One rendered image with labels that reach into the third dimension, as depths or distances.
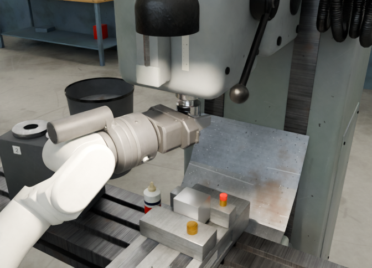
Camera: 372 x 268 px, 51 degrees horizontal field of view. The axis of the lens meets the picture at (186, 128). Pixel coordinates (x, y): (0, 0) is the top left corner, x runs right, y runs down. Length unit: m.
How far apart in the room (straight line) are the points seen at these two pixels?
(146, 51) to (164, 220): 0.37
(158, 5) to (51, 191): 0.29
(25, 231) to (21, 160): 0.48
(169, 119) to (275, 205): 0.49
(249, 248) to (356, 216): 1.82
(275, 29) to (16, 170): 0.70
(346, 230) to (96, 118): 2.13
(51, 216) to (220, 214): 0.39
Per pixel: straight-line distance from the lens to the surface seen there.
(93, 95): 3.02
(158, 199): 0.95
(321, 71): 1.02
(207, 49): 0.58
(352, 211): 2.75
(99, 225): 1.00
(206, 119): 0.73
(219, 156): 1.14
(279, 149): 1.09
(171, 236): 0.79
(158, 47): 0.58
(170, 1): 0.42
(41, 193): 0.56
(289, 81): 1.05
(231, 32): 0.61
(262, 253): 0.93
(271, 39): 0.75
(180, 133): 0.68
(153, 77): 0.59
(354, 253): 2.44
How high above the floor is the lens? 1.54
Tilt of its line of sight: 25 degrees down
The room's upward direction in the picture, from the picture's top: straight up
